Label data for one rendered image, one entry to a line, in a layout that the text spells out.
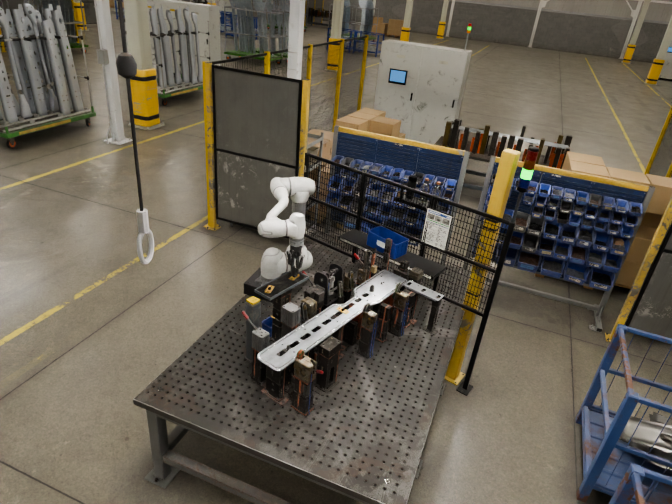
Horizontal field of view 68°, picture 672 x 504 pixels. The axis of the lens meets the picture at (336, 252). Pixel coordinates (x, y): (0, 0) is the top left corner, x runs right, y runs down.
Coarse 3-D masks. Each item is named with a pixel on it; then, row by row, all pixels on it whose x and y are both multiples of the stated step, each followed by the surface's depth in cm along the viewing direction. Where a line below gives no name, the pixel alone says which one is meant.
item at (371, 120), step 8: (360, 112) 813; (368, 112) 818; (376, 112) 823; (384, 112) 830; (336, 120) 753; (344, 120) 756; (352, 120) 761; (360, 120) 765; (368, 120) 771; (376, 120) 774; (384, 120) 779; (392, 120) 784; (400, 120) 789; (352, 128) 747; (360, 128) 750; (368, 128) 781; (376, 128) 773; (384, 128) 767; (392, 128) 761; (392, 136) 772; (400, 136) 819
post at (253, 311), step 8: (248, 304) 299; (256, 304) 300; (248, 312) 302; (256, 312) 302; (256, 320) 306; (248, 328) 309; (248, 336) 312; (248, 344) 315; (248, 352) 318; (248, 360) 320
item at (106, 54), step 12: (96, 0) 786; (108, 0) 794; (96, 12) 793; (108, 12) 800; (108, 24) 806; (108, 36) 812; (108, 48) 818; (108, 60) 825; (108, 72) 836; (108, 84) 846; (108, 96) 857; (108, 108) 865; (120, 108) 875; (120, 120) 882; (120, 132) 889; (120, 144) 883
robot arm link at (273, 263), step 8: (272, 248) 377; (264, 256) 374; (272, 256) 371; (280, 256) 374; (264, 264) 374; (272, 264) 373; (280, 264) 375; (264, 272) 378; (272, 272) 376; (280, 272) 379
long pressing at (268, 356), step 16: (384, 272) 375; (368, 288) 353; (384, 288) 355; (336, 304) 332; (320, 320) 315; (336, 320) 317; (288, 336) 298; (320, 336) 301; (272, 352) 284; (288, 352) 286; (304, 352) 287; (272, 368) 274
